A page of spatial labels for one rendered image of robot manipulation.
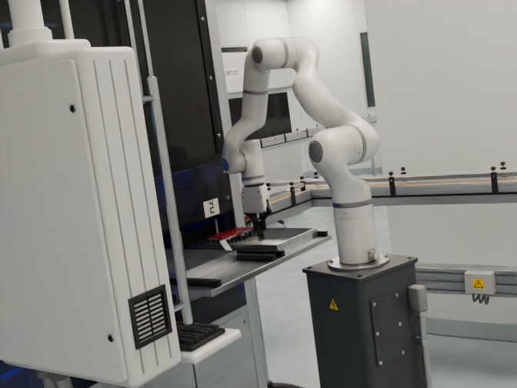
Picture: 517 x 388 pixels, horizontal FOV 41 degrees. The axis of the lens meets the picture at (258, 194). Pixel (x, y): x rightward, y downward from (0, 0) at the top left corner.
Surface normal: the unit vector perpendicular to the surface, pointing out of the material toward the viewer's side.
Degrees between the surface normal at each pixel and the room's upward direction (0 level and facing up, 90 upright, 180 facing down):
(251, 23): 90
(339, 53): 90
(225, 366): 90
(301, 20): 90
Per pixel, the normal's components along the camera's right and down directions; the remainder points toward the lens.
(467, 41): -0.58, 0.18
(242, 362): 0.81, -0.03
